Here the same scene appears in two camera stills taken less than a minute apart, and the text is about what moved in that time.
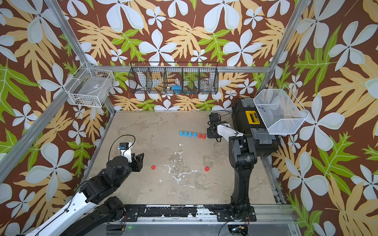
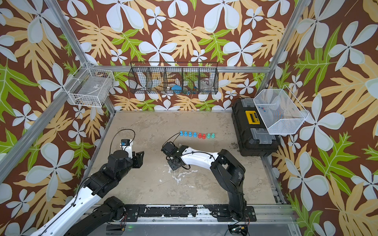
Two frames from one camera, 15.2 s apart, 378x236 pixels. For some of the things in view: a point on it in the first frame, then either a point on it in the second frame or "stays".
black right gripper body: [210, 134] → [171, 162]
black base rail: [223, 213] stays
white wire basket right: [279, 111] stays
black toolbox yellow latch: [246, 118] stays
